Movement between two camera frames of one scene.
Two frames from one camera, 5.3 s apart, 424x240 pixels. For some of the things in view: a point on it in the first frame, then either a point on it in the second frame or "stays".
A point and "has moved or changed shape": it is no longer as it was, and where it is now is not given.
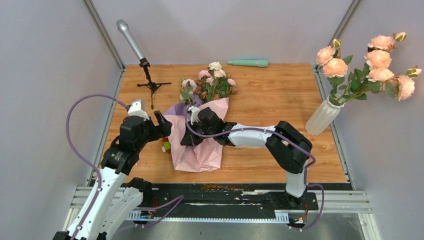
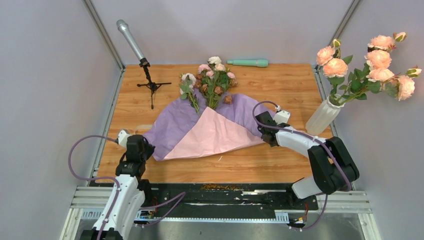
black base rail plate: (225, 197) stays
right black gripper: (190, 139) -> (277, 123)
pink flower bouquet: (211, 85) has moved or changed shape
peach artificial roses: (376, 75) stays
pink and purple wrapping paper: (207, 155) has moved or changed shape
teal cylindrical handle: (259, 63) stays
